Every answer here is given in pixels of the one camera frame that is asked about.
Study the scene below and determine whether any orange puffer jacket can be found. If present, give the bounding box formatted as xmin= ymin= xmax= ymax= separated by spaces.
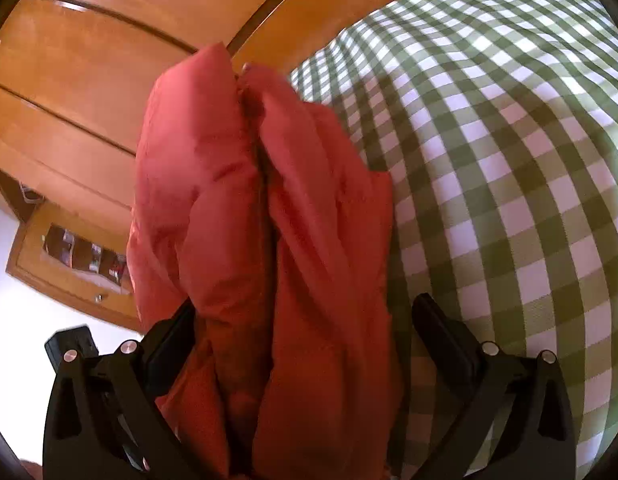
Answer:
xmin=126 ymin=44 xmax=401 ymax=479

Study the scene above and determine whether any wooden shelf cabinet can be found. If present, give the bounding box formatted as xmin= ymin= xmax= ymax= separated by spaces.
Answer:
xmin=6 ymin=202 xmax=141 ymax=332

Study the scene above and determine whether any large wooden wardrobe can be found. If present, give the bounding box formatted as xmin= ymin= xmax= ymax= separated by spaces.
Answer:
xmin=0 ymin=0 xmax=391 ymax=233

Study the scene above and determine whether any green white checkered bedspread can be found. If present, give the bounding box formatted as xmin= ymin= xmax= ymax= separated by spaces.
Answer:
xmin=291 ymin=0 xmax=618 ymax=478

